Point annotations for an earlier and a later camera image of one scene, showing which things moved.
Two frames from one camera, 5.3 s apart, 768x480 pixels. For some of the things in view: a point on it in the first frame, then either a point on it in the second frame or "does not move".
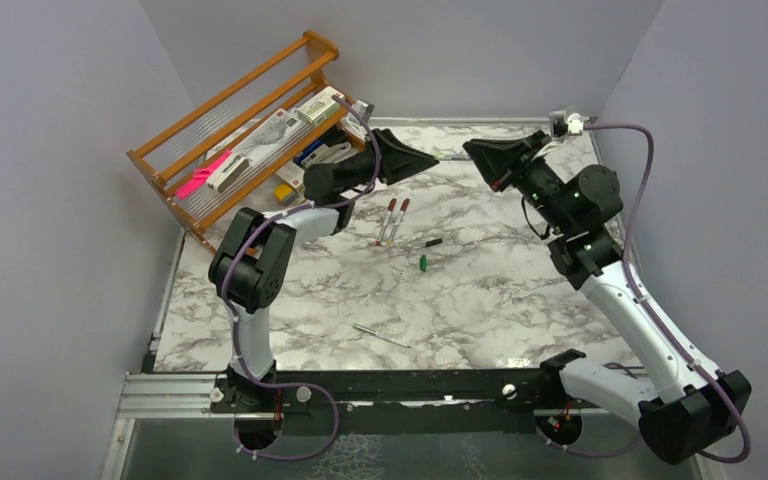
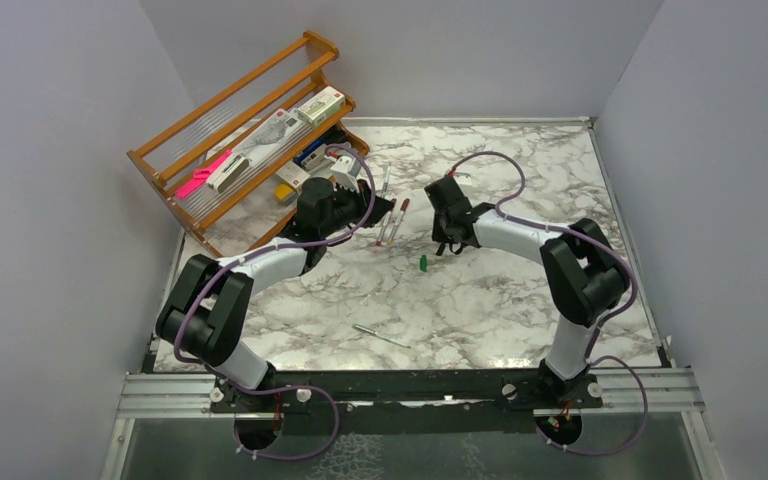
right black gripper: x=497 y=158 to x=437 y=234
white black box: x=228 y=173 does not move
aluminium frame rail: x=168 y=396 does not move
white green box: x=321 y=106 does not move
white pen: x=381 y=335 does not move
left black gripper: x=397 y=160 to x=361 y=198
